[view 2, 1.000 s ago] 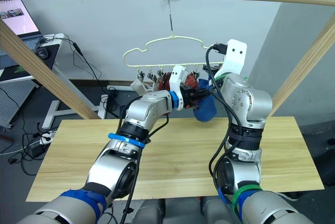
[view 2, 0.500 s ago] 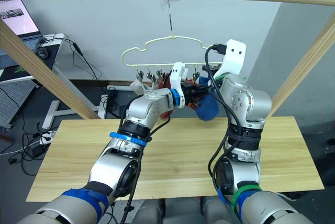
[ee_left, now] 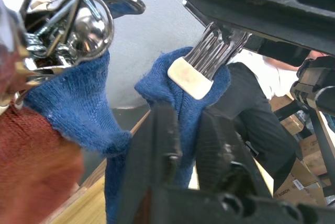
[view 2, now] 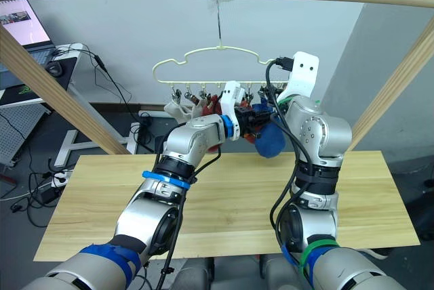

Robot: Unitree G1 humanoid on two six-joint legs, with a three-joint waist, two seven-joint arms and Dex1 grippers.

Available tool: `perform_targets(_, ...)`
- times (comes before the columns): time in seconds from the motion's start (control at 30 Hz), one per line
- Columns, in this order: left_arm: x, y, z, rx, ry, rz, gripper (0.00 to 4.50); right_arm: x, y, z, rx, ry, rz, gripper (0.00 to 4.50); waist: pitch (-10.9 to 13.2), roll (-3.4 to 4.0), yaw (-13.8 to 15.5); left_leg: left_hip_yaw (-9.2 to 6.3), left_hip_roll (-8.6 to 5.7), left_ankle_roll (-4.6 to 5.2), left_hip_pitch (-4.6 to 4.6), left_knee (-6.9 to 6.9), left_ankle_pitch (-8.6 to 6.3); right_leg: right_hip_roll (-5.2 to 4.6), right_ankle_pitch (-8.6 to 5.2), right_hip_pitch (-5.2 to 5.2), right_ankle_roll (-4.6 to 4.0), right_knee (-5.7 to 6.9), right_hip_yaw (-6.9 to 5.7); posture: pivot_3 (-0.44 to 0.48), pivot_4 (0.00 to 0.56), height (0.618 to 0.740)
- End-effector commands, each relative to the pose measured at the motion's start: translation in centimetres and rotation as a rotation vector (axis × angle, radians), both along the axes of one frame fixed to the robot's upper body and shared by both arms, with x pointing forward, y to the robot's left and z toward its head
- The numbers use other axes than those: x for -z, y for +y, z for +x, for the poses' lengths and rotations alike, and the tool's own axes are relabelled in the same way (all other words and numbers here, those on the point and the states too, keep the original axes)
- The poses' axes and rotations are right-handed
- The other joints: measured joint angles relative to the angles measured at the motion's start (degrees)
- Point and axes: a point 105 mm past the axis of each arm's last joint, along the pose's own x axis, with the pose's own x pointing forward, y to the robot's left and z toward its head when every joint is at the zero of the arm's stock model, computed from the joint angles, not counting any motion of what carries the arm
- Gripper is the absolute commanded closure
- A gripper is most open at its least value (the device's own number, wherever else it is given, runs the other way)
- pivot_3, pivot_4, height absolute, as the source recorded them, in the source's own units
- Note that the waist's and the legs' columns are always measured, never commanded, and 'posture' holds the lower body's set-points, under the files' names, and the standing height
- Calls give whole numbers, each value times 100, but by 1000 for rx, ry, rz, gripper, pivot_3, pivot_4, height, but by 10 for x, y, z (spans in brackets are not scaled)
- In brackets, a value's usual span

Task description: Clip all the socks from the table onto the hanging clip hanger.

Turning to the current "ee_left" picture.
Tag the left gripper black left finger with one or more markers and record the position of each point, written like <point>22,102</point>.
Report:
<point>154,143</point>

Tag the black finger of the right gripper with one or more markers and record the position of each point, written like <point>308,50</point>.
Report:
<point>261,4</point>

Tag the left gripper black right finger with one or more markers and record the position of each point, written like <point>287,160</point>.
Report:
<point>220,156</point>

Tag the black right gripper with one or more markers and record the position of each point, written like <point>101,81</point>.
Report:
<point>316,85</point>

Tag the blue ankle sock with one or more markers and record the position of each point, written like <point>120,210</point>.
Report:
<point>78,103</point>
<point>162,72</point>

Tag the person in white shirt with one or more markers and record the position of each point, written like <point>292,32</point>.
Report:
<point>256,119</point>

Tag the plain cardboard box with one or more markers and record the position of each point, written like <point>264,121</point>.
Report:
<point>311,153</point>
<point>293,124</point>

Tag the printed cardboard box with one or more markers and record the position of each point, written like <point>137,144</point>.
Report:
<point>293,184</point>

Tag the red ankle sock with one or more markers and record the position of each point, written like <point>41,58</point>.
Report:
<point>31,161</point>

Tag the black metal frame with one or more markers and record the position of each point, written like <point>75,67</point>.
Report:
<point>323,140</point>

